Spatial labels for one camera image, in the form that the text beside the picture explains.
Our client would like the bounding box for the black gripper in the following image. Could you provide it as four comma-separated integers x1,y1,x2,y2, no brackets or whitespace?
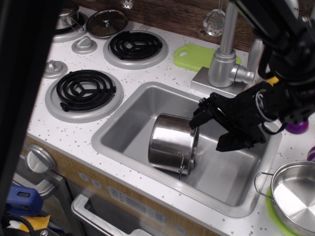
189,82,283,151

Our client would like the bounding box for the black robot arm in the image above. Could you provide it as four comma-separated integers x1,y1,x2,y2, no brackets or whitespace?
189,0,315,152

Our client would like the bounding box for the grey metal sink basin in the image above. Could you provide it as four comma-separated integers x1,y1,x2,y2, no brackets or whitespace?
92,82,282,217

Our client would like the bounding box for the dark glass pot lid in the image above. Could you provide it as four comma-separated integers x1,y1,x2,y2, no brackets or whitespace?
86,10,128,38

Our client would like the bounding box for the small lidded steel pot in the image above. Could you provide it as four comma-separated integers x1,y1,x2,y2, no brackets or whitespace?
56,0,84,32

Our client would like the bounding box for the silver faucet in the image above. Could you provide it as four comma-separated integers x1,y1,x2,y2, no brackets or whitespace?
190,3,265,97

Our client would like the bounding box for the green cutting board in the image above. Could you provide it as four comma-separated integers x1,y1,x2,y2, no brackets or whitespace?
173,43,242,73

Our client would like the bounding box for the purple toy eggplant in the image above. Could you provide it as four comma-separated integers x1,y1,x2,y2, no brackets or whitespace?
285,121,309,134

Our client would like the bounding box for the purple striped toy onion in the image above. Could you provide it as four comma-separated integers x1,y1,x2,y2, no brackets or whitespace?
307,146,315,162

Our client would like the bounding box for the hanging slotted spoon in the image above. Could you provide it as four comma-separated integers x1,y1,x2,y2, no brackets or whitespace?
203,9,225,37

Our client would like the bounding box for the green plate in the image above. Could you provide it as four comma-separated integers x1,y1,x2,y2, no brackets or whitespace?
265,197,297,236

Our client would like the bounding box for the back right stove burner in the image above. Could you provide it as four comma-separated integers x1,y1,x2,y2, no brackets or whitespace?
103,30,168,70

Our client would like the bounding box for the stove burner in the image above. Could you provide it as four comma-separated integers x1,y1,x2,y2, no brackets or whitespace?
103,30,168,70
45,70,124,123
52,12,88,43

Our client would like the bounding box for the front right stove burner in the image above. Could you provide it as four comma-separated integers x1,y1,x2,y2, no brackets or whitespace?
45,70,124,123

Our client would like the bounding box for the silver stove knob top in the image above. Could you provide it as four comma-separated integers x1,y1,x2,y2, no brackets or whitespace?
71,36,97,55

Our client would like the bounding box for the silver stove knob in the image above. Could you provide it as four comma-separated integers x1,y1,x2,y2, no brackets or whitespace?
71,36,97,55
43,60,68,79

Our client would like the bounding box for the silver stove knob middle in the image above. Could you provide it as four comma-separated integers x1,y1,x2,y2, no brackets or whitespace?
43,60,68,79

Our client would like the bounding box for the silver oven dial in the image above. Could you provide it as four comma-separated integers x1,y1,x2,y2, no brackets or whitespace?
25,144,57,174

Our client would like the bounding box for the back left stove burner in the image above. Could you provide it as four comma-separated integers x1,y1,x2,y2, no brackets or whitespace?
52,12,88,43

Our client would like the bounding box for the blue clamp tool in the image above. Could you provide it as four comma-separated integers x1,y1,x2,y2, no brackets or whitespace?
5,184,43,216

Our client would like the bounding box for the silver dishwasher door handle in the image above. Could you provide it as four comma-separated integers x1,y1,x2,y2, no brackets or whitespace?
71,194,159,236

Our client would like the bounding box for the silver oven door handle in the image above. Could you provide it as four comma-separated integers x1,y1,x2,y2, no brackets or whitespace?
12,156,64,200

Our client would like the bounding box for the black cable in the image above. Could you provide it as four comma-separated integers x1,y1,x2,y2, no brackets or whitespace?
2,213,34,234

